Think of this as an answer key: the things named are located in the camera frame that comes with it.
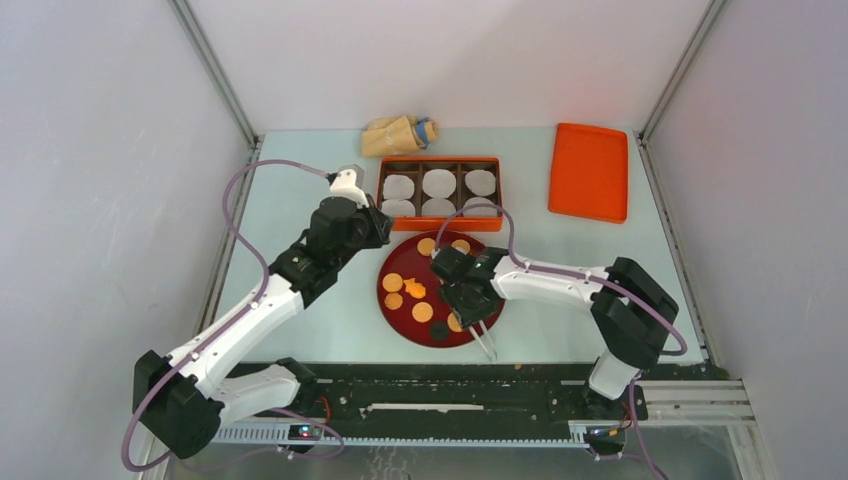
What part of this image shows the round tan cookie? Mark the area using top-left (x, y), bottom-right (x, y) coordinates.
top-left (381, 273), bottom-right (404, 293)
top-left (446, 313), bottom-right (463, 333)
top-left (451, 239), bottom-right (471, 254)
top-left (411, 301), bottom-right (434, 323)
top-left (416, 237), bottom-right (437, 258)

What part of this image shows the orange fish shaped cookie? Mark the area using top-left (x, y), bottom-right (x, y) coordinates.
top-left (403, 278), bottom-right (427, 299)

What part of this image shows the dark red round plate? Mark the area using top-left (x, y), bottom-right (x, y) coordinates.
top-left (376, 230), bottom-right (504, 349)

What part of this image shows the orange cookie box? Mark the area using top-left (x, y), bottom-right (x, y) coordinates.
top-left (377, 156), bottom-right (503, 232)

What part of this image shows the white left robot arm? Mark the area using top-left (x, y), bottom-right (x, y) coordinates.
top-left (132, 196), bottom-right (394, 460)

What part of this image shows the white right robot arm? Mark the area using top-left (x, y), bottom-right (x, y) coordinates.
top-left (430, 246), bottom-right (687, 418)

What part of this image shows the dark chocolate round cookie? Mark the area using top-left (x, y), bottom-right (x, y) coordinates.
top-left (428, 322), bottom-right (451, 343)

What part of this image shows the white paper cupcake liner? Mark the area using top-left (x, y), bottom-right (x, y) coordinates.
top-left (421, 198), bottom-right (456, 217)
top-left (382, 174), bottom-right (415, 200)
top-left (381, 199), bottom-right (417, 217)
top-left (422, 169), bottom-right (457, 199)
top-left (464, 169), bottom-right (497, 197)
top-left (462, 197), bottom-right (500, 218)

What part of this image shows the beige cloth bag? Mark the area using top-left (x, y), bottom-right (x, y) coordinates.
top-left (360, 115), bottom-right (439, 158)

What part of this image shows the orange box lid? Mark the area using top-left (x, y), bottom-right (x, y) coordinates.
top-left (547, 123), bottom-right (629, 224)

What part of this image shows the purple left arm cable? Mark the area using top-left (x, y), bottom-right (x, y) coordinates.
top-left (120, 158), bottom-right (333, 473)

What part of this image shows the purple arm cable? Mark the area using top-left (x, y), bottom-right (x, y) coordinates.
top-left (120, 158), bottom-right (333, 473)
top-left (433, 201), bottom-right (690, 480)

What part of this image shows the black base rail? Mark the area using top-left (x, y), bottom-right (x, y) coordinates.
top-left (290, 363), bottom-right (648, 442)

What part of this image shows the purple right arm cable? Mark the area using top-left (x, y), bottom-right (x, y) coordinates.
top-left (433, 201), bottom-right (690, 480)

